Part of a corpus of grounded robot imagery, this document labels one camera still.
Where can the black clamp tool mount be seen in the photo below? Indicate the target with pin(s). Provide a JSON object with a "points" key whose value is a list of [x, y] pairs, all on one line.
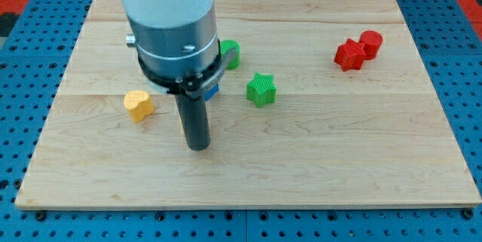
{"points": [[192, 85]]}

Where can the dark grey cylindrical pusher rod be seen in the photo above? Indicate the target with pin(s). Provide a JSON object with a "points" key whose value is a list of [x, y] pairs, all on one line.
{"points": [[194, 120]]}

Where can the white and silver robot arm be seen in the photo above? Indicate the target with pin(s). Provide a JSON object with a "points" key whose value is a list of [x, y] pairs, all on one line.
{"points": [[179, 53]]}

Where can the green star block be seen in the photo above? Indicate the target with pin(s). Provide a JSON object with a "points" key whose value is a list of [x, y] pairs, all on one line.
{"points": [[261, 90]]}

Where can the red star block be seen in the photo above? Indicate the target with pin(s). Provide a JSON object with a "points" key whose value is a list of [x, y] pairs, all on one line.
{"points": [[350, 55]]}

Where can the blue block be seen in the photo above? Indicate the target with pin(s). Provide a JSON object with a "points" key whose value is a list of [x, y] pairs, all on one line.
{"points": [[211, 92]]}

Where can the green cylinder block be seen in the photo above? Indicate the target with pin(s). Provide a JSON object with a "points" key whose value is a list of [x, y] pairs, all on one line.
{"points": [[231, 49]]}

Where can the yellow heart block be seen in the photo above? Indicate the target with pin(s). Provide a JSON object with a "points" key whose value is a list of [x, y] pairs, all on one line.
{"points": [[138, 104]]}

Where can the wooden board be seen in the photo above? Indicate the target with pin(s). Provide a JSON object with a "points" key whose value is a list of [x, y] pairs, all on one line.
{"points": [[373, 138]]}

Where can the red cylinder block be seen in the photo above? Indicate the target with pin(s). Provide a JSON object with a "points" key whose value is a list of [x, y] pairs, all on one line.
{"points": [[372, 41]]}

